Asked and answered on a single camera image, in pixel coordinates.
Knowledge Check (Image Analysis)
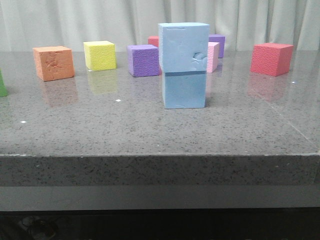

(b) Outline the light blue foam block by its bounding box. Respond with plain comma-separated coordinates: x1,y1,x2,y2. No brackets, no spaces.
162,71,207,109
158,22,210,73

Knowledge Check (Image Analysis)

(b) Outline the right red foam block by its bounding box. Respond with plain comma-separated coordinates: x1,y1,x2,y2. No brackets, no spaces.
250,42,294,76

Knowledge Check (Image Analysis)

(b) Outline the back red foam block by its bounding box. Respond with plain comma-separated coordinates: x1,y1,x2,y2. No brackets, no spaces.
147,35,159,48

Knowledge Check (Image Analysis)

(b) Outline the back purple foam block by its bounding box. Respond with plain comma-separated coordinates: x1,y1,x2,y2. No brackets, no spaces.
208,34,226,59

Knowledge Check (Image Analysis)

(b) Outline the front purple foam block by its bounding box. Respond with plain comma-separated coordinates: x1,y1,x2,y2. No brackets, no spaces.
127,44,160,77

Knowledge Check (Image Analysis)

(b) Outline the yellow foam block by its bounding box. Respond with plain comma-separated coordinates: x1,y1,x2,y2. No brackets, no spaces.
83,40,117,71

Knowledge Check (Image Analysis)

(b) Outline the orange foam block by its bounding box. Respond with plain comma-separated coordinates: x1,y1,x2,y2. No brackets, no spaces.
33,46,75,82

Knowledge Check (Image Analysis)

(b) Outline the red foam block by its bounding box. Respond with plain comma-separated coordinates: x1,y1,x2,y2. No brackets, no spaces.
147,35,159,48
250,42,294,76

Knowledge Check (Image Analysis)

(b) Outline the white curtain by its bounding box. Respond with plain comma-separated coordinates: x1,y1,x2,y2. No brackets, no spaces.
0,0,320,52

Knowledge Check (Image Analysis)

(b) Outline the green foam block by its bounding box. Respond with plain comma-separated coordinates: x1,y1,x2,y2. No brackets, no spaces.
0,71,8,97

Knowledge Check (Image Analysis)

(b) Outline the purple foam block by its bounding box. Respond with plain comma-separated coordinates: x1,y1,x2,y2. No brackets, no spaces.
127,44,160,77
208,34,226,59

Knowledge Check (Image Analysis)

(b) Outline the pink foam block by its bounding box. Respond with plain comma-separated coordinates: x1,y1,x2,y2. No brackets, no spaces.
206,41,220,73

